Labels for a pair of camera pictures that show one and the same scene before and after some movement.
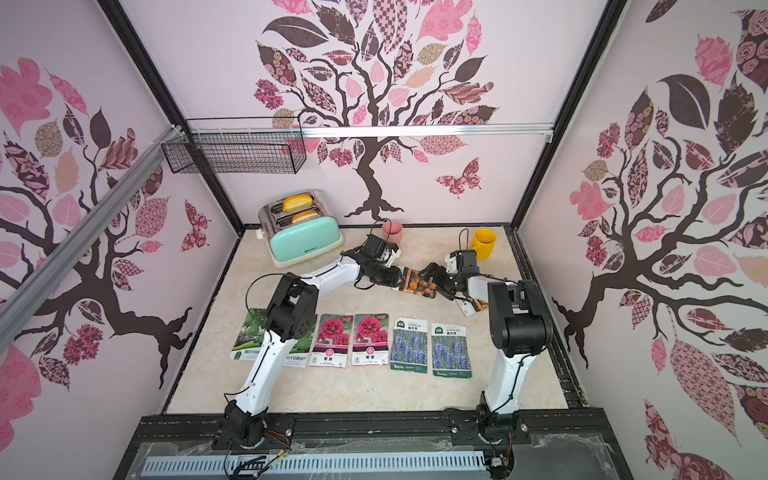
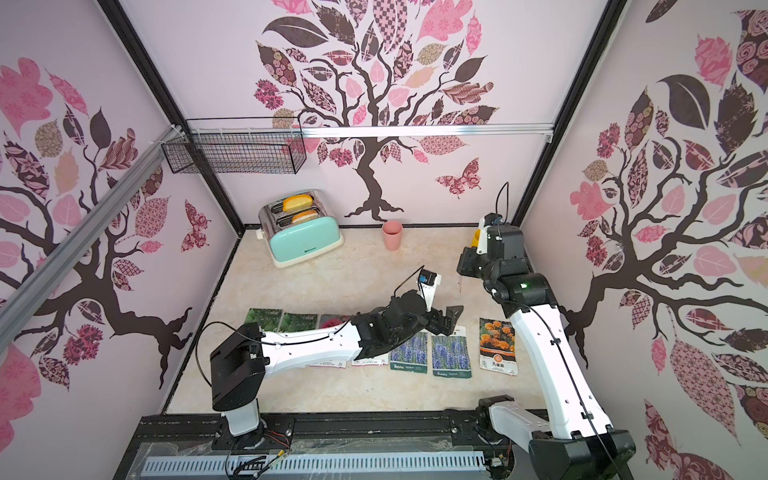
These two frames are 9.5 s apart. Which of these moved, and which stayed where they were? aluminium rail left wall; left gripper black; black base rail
Moved: left gripper black
Stayed: aluminium rail left wall; black base rail
